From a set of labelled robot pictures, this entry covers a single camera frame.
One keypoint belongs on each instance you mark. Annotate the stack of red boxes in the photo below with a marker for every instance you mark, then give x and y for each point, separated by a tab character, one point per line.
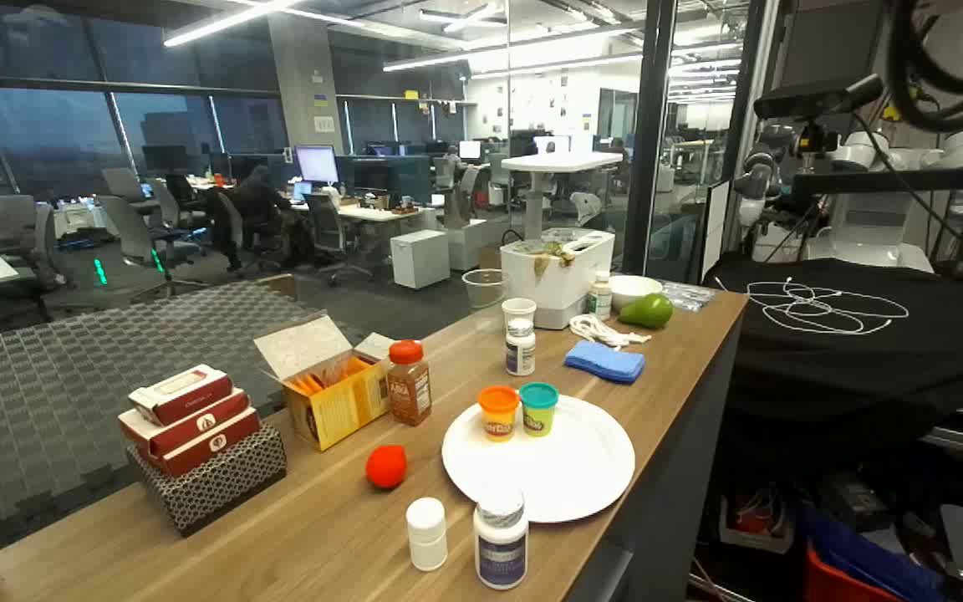
189	419

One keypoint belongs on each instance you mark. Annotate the small white bottle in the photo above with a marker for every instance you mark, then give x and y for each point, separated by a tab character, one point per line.
425	532

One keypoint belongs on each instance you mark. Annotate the blue sponge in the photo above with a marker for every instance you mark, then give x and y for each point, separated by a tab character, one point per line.
605	361

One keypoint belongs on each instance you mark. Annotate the white planter appliance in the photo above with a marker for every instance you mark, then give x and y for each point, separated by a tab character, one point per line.
556	271

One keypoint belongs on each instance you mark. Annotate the black cloth with white drawing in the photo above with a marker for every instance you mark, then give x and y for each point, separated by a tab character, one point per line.
828	340

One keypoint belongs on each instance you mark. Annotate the teal lid play-doh tub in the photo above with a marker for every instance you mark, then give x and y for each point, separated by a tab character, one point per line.
540	407

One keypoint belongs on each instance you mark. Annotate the patterned grey box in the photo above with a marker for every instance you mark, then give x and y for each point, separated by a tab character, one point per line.
212	475

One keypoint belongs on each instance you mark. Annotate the orange ball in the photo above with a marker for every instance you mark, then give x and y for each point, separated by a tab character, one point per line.
386	466

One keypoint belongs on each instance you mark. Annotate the white paper plate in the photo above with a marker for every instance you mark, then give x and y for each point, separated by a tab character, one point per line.
574	473

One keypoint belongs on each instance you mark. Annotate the white standing desk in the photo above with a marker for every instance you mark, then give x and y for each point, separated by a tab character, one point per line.
554	174

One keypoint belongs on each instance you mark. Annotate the orange lid play-doh tub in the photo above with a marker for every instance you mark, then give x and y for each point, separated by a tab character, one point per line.
500	408

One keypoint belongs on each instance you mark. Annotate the green pear toy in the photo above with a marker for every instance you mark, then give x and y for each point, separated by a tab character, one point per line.
645	311

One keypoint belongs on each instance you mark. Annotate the white supplement bottle blue label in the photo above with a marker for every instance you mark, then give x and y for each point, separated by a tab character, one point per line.
500	535

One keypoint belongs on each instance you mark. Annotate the white pill bottle grey label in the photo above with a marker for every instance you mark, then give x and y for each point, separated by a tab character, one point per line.
518	347

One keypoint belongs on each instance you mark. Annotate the spice bottle orange cap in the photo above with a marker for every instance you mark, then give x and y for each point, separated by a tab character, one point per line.
410	384

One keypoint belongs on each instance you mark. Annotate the white paper cup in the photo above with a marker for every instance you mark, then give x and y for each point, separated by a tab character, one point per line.
518	310

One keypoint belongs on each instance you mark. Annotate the yellow open cardboard box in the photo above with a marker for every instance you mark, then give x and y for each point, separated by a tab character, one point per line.
329	386

